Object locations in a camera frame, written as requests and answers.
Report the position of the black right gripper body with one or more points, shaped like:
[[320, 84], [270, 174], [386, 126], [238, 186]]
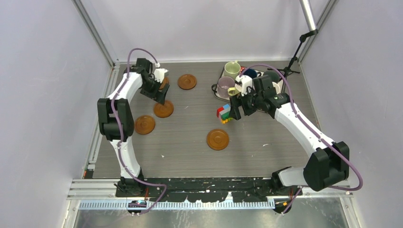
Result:
[[250, 102]]

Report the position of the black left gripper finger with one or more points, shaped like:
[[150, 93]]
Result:
[[163, 94], [158, 97]]

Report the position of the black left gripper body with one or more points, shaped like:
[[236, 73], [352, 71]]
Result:
[[152, 85]]

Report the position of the brown coaster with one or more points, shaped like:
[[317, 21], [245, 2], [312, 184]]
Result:
[[144, 124], [163, 110], [217, 139], [187, 82], [164, 83]]

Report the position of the multicolour toy brick block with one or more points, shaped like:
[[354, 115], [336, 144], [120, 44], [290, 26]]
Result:
[[223, 114]]

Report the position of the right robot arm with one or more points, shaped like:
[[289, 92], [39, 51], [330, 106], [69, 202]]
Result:
[[327, 159]]

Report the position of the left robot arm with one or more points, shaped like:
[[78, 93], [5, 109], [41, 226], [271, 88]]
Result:
[[116, 121]]

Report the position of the pink mug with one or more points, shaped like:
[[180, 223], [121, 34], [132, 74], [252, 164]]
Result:
[[278, 86]]

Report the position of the lilac mug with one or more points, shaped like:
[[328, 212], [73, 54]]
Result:
[[223, 84]]

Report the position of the dark green mug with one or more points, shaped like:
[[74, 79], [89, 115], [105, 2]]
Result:
[[272, 75]]

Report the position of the cream tray with black rim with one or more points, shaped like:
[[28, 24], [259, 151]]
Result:
[[214, 86]]

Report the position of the dark blue mug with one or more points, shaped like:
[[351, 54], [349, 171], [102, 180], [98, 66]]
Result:
[[252, 73]]

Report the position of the light green mug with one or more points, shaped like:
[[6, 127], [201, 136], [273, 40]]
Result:
[[232, 69]]

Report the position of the silver pole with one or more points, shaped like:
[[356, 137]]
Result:
[[308, 15]]

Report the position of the cream mug yellow handle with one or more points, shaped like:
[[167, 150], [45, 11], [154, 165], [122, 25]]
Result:
[[235, 90]]

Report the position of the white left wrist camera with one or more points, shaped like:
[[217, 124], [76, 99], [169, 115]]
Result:
[[160, 74]]

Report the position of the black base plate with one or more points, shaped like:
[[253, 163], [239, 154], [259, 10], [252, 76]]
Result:
[[241, 189]]

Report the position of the aluminium front rail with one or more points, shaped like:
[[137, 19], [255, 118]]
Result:
[[100, 194]]

